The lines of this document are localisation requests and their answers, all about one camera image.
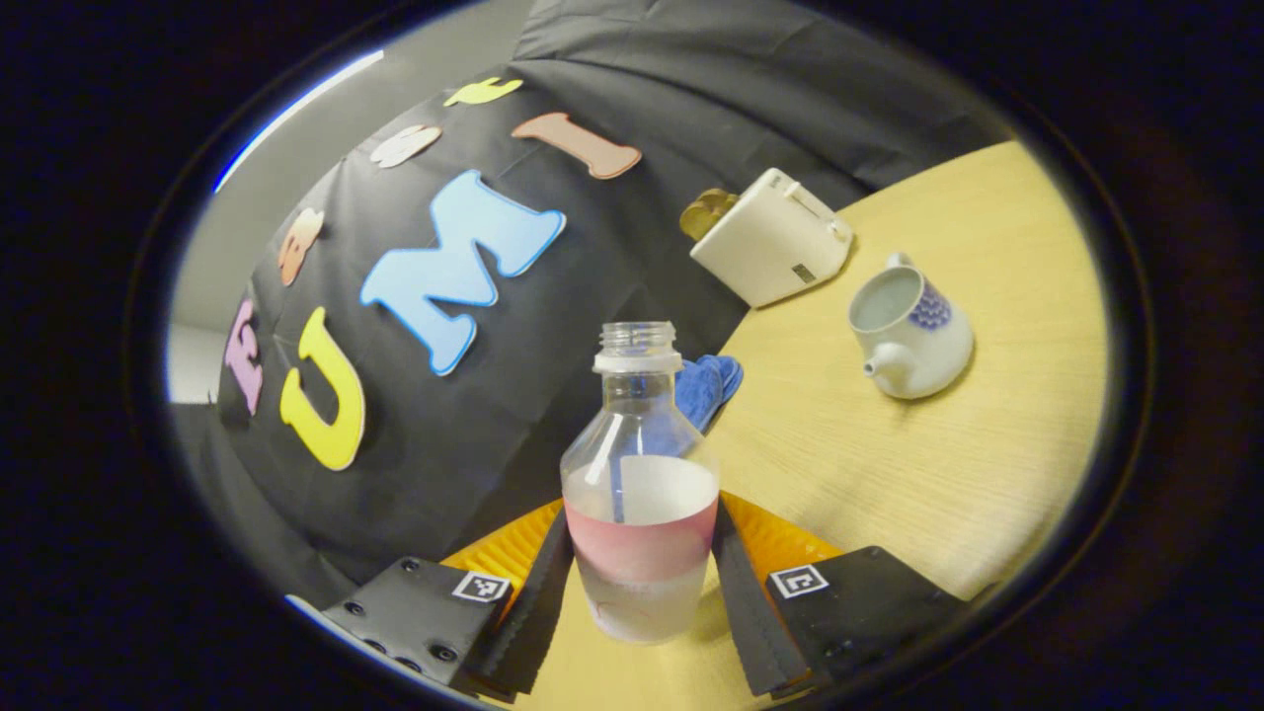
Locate clear plastic water bottle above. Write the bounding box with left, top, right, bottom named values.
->
left=560, top=321, right=720, bottom=645

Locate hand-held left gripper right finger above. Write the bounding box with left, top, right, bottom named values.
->
left=711, top=492, right=974, bottom=700

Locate white toaster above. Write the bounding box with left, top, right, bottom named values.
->
left=689, top=168, right=855, bottom=309

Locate blue folded towel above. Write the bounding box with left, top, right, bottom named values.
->
left=674, top=354, right=744, bottom=434

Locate black backdrop cloth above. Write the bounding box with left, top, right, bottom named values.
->
left=168, top=0, right=1018, bottom=613

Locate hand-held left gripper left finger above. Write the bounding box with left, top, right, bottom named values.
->
left=321, top=499, right=577, bottom=704

